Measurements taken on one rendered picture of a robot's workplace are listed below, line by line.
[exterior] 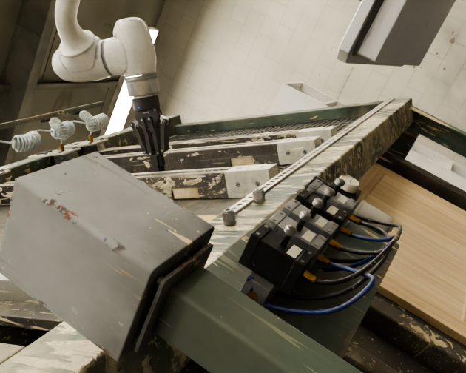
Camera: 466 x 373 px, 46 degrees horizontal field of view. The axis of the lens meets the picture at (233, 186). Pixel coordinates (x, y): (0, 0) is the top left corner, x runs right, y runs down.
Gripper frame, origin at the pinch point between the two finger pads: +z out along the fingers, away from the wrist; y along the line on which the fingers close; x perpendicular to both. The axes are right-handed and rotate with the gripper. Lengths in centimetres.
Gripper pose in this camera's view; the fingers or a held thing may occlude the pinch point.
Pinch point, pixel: (158, 166)
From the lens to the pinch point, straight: 161.2
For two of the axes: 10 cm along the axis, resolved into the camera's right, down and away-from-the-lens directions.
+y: -8.8, 0.4, 4.7
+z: 1.6, 9.6, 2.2
